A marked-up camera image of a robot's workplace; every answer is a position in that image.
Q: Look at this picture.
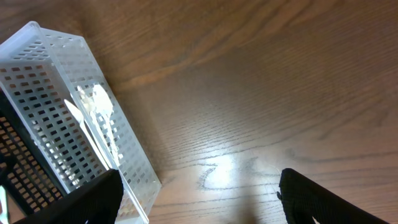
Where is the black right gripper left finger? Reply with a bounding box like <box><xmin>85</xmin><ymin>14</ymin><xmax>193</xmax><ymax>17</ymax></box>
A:
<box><xmin>17</xmin><ymin>169</ymin><xmax>124</xmax><ymax>224</ymax></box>

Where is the black plastic basket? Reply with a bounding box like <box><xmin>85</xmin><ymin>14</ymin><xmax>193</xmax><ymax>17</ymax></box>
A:
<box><xmin>1</xmin><ymin>93</ymin><xmax>67</xmax><ymax>215</ymax></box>

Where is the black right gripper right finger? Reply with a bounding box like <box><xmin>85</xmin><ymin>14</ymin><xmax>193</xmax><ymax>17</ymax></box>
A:
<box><xmin>277</xmin><ymin>168</ymin><xmax>385</xmax><ymax>224</ymax></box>

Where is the white plastic spoon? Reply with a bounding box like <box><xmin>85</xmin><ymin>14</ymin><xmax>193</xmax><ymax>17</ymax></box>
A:
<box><xmin>64</xmin><ymin>99</ymin><xmax>109</xmax><ymax>170</ymax></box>
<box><xmin>77</xmin><ymin>86</ymin><xmax>120</xmax><ymax>168</ymax></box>
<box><xmin>93</xmin><ymin>84</ymin><xmax>120</xmax><ymax>166</ymax></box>

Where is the white plastic basket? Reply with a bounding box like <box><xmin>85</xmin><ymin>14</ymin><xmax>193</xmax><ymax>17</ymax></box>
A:
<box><xmin>1</xmin><ymin>21</ymin><xmax>161</xmax><ymax>223</ymax></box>

